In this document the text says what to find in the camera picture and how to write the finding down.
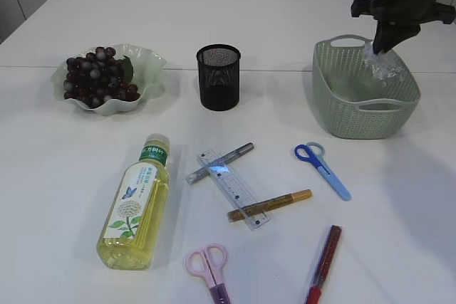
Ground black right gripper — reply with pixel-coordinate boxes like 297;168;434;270
351;0;455;54

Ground clear plastic sheet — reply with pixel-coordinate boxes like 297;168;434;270
363;41;406;87

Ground blue safety scissors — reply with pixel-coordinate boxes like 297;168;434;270
294;142;352;201

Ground dark purple grape bunch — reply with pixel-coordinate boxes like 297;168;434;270
62;46;140;109

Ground yellow tea bottle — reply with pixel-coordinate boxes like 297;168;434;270
96;133;170;271

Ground green plastic woven basket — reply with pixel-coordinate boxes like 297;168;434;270
312;34;421;140

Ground black mesh pen holder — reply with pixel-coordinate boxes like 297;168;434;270
196;43;241;111

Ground clear plastic ruler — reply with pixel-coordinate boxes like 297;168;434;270
197;150;270;230

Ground gold glitter marker pen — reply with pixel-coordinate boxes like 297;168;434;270
227;189;313;222

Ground green wavy glass plate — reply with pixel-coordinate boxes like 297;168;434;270
51;43;166;116

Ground silver glitter marker pen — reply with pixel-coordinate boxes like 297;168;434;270
186;142;254;185

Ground red glitter marker pen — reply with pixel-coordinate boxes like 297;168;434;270
305;225;342;304

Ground pink safety scissors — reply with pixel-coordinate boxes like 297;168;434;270
185;243;231;304

